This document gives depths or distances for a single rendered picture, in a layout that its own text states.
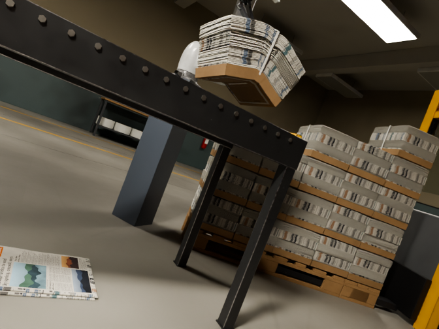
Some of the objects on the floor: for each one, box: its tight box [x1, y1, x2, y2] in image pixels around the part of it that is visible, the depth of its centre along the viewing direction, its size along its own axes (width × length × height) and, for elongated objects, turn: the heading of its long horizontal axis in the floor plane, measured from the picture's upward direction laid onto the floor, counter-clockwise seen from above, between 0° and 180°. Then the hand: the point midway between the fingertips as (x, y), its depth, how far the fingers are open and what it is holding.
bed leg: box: [216, 164, 295, 329], centre depth 123 cm, size 6×6×68 cm
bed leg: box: [173, 144, 231, 268], centre depth 165 cm, size 6×6×68 cm
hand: (269, 14), depth 138 cm, fingers open, 14 cm apart
